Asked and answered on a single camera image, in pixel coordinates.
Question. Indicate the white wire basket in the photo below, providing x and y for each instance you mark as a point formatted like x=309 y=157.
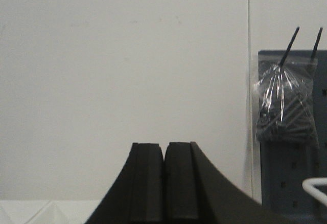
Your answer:
x=310 y=186

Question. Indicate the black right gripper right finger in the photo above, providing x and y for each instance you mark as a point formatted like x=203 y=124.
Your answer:
x=197 y=192

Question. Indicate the grey pegboard panel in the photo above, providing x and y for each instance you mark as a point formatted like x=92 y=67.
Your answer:
x=284 y=167

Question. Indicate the black peg hook right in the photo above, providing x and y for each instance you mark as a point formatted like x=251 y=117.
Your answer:
x=314 y=51

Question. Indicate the black peg hook left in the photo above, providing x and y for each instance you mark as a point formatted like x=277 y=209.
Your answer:
x=287 y=51

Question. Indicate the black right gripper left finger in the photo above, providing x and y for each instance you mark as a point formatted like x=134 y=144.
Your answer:
x=136 y=196

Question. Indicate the plastic bag of screws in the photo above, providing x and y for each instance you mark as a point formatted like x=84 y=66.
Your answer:
x=285 y=93

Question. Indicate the black peg hook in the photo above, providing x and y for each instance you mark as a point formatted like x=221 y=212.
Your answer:
x=314 y=51
x=287 y=51

